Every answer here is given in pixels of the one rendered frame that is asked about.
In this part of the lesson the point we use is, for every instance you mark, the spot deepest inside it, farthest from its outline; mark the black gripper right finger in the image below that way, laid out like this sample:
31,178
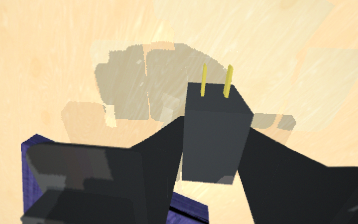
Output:
283,186

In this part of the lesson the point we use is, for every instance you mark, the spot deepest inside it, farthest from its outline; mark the dark grey two-prong plug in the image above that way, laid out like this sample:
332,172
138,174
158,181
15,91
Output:
217,121

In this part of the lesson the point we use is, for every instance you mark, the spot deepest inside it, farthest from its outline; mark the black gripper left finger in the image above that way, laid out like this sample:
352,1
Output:
144,173

